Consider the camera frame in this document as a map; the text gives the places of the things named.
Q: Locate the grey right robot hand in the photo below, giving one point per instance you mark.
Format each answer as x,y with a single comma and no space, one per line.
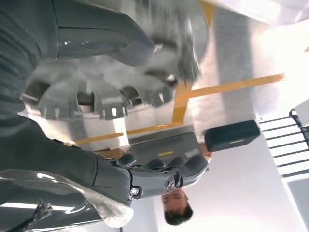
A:
60,166

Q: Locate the grey equipment box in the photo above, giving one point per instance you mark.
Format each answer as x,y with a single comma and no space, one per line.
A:
169,144

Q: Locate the person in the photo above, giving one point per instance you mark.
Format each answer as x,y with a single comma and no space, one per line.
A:
177,208

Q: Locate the black rectangular box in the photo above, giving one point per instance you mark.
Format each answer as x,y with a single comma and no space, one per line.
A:
231,136

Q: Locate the white slatted ceiling grille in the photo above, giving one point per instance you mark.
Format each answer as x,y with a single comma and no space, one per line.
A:
285,150

